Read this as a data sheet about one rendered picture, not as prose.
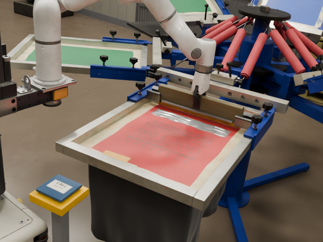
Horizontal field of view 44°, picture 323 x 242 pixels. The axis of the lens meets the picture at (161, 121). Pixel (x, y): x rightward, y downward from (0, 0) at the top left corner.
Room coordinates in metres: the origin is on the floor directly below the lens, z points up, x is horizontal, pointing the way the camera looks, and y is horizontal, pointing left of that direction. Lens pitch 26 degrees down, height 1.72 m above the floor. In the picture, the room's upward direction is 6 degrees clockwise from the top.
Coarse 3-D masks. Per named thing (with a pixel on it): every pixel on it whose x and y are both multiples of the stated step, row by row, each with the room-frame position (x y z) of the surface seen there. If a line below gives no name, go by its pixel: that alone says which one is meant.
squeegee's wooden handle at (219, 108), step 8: (160, 88) 1.72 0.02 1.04; (168, 88) 1.70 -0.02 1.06; (176, 88) 1.70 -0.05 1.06; (168, 96) 1.70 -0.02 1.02; (176, 96) 1.68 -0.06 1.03; (184, 96) 1.66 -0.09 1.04; (192, 96) 1.64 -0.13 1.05; (184, 104) 1.66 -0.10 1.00; (192, 104) 1.64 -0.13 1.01; (200, 104) 1.62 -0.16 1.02; (208, 104) 1.61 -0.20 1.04; (216, 104) 1.59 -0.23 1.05; (224, 104) 1.58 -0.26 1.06; (232, 104) 1.58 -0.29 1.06; (208, 112) 1.61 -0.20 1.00; (216, 112) 1.59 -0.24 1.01; (224, 112) 1.57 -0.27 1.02; (232, 112) 1.56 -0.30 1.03; (240, 112) 1.54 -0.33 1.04; (232, 120) 1.56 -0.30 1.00
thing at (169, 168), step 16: (192, 128) 1.52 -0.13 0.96; (224, 128) 1.55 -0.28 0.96; (240, 128) 1.57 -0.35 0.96; (224, 144) 1.41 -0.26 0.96; (144, 160) 1.23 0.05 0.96; (160, 160) 1.24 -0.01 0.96; (176, 160) 1.25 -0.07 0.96; (208, 160) 1.27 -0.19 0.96; (176, 176) 1.14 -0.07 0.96; (192, 176) 1.15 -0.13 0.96
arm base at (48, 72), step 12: (36, 48) 1.42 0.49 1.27; (48, 48) 1.41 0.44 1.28; (60, 48) 1.45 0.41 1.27; (36, 60) 1.43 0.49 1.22; (48, 60) 1.41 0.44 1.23; (60, 60) 1.45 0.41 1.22; (36, 72) 1.46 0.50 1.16; (48, 72) 1.41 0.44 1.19; (60, 72) 1.44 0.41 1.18; (48, 84) 1.39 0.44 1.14; (60, 84) 1.42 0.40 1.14
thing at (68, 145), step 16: (208, 96) 1.82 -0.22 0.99; (112, 112) 1.52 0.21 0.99; (128, 112) 1.60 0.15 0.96; (256, 112) 1.68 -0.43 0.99; (80, 128) 1.35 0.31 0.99; (96, 128) 1.39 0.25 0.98; (64, 144) 1.22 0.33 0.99; (240, 144) 1.36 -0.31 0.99; (80, 160) 1.18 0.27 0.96; (96, 160) 1.15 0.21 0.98; (112, 160) 1.15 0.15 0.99; (224, 160) 1.22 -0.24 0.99; (240, 160) 1.29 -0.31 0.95; (128, 176) 1.09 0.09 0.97; (144, 176) 1.07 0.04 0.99; (160, 176) 1.08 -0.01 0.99; (224, 176) 1.13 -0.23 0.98; (160, 192) 1.04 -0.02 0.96; (176, 192) 1.02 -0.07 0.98; (192, 192) 1.01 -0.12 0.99; (208, 192) 1.02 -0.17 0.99
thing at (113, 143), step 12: (156, 108) 1.69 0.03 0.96; (168, 108) 1.70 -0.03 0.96; (144, 120) 1.55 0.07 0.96; (156, 120) 1.56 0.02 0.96; (168, 120) 1.58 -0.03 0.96; (120, 132) 1.42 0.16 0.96; (108, 144) 1.32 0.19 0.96; (120, 144) 1.32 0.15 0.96; (132, 156) 1.25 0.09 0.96; (144, 156) 1.25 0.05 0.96
